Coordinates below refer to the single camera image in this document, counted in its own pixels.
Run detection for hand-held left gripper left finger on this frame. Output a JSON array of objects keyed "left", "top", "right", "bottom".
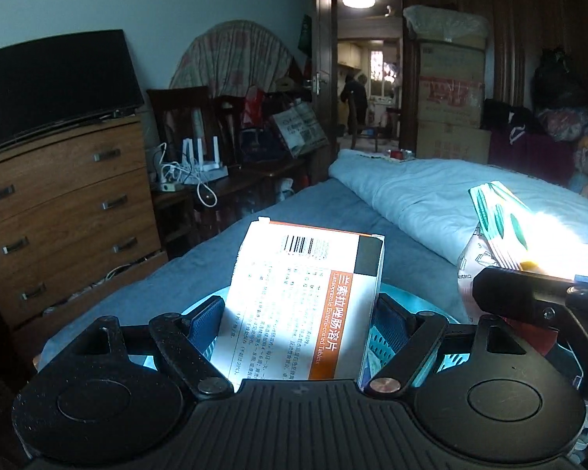
[{"left": 71, "top": 296, "right": 235, "bottom": 397}]

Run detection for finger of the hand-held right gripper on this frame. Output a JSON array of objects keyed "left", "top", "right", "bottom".
[{"left": 472, "top": 265, "right": 588, "bottom": 348}]

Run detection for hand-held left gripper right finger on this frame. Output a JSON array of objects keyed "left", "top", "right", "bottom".
[{"left": 365, "top": 296, "right": 537, "bottom": 395}]

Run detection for green and white packet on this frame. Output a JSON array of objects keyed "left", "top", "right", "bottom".
[{"left": 455, "top": 182, "right": 540, "bottom": 324}]

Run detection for white and orange medicine box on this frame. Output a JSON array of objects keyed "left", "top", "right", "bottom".
[{"left": 211, "top": 217, "right": 386, "bottom": 381}]

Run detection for maroon cloth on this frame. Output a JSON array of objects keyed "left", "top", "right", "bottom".
[{"left": 490, "top": 130, "right": 576, "bottom": 187}]

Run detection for light blue quilt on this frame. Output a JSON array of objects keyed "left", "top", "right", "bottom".
[{"left": 328, "top": 148, "right": 588, "bottom": 275}]

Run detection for dark wooden side table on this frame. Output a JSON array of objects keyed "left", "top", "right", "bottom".
[{"left": 152, "top": 157, "right": 314, "bottom": 255}]

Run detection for blue bed sheet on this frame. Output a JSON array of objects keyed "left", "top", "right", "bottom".
[{"left": 39, "top": 179, "right": 471, "bottom": 368}]

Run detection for white router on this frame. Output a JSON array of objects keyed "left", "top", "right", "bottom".
[{"left": 179, "top": 136, "right": 229, "bottom": 186}]

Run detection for large cardboard box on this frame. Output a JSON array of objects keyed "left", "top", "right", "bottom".
[{"left": 416, "top": 120, "right": 493, "bottom": 165}]

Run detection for wooden dresser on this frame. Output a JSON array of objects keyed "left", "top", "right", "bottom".
[{"left": 0, "top": 115, "right": 170, "bottom": 348}]

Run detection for dark blue bag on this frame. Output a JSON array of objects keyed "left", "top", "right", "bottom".
[{"left": 238, "top": 127, "right": 285, "bottom": 162}]

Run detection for red printed cardboard box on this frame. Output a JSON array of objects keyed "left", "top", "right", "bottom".
[{"left": 418, "top": 76, "right": 486, "bottom": 128}]

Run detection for dark wooden chair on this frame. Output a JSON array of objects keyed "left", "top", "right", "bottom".
[{"left": 147, "top": 85, "right": 216, "bottom": 167}]

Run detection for black backpack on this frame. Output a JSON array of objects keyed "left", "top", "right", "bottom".
[{"left": 534, "top": 48, "right": 586, "bottom": 111}]

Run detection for white printed shopping bag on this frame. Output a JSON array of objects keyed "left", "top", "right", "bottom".
[{"left": 270, "top": 103, "right": 330, "bottom": 157}]

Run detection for red bag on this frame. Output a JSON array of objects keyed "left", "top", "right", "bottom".
[{"left": 242, "top": 85, "right": 265, "bottom": 130}]

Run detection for plain cardboard box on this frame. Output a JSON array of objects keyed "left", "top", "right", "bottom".
[{"left": 418, "top": 42, "right": 486, "bottom": 81}]

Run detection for floral cloth cover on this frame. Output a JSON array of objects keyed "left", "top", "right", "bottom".
[{"left": 171, "top": 20, "right": 299, "bottom": 99}]

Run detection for clear plastic bag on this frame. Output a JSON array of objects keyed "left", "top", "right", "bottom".
[{"left": 403, "top": 5, "right": 491, "bottom": 50}]

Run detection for black television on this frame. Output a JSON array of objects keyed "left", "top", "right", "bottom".
[{"left": 0, "top": 29, "right": 145, "bottom": 155}]

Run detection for dark wooden door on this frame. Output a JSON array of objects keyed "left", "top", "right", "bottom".
[{"left": 311, "top": 0, "right": 339, "bottom": 182}]

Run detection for white cables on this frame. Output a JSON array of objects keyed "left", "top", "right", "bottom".
[{"left": 149, "top": 142, "right": 220, "bottom": 209}]

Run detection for black garment with drawstring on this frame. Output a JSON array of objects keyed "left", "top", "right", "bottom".
[{"left": 483, "top": 100, "right": 544, "bottom": 145}]

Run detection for green wall hanging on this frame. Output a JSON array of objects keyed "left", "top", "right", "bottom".
[{"left": 299, "top": 14, "right": 313, "bottom": 54}]

